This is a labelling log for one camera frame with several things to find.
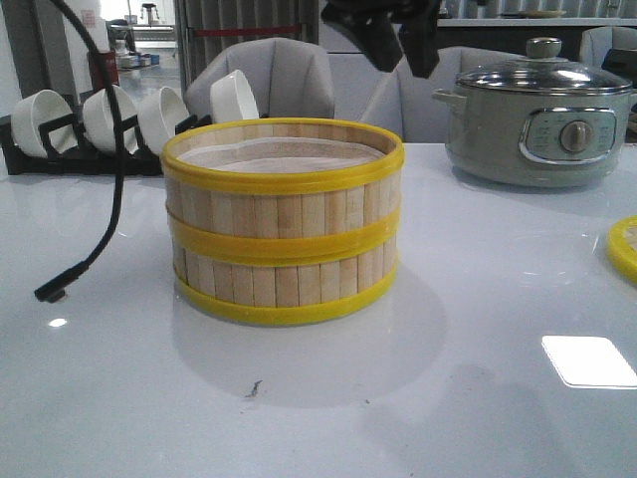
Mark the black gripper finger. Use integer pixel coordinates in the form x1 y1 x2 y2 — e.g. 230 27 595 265
395 0 441 78
320 0 403 72

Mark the bamboo steamer basket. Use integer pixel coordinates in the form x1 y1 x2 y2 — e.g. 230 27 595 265
173 236 398 327
161 119 404 266

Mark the woven bamboo steamer lid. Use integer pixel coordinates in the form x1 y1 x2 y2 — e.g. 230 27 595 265
606 215 637 286

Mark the white cabinet background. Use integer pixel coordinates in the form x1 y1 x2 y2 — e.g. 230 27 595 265
318 21 384 120

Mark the grey chair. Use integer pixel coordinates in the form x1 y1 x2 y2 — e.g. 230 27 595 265
359 46 519 143
183 38 335 119
578 26 637 67

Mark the grey chair left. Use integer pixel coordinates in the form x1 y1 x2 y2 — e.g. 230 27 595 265
183 38 335 119

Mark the glass pot lid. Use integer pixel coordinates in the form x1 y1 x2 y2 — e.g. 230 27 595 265
456 37 633 96

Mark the white bowl right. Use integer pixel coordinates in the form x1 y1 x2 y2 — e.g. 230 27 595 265
210 70 260 122

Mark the white bowl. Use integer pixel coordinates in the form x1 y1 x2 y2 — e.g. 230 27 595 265
11 90 72 158
83 85 137 153
210 70 260 122
137 87 190 155

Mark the white liner in upper basket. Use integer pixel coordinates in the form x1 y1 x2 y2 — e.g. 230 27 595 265
178 136 384 173

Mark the green electric cooking pot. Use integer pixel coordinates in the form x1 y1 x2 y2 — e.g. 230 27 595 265
432 87 636 188

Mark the grey chair far right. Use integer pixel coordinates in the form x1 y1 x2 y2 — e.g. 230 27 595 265
578 26 637 67

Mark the red bin background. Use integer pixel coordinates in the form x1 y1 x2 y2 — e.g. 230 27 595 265
87 51 119 93

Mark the black dish rack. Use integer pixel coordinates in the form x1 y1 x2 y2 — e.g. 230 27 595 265
0 113 213 177

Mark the white bowl far left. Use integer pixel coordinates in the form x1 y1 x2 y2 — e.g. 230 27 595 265
11 90 72 158

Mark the black hanging cable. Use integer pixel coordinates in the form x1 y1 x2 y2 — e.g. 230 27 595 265
33 0 125 304

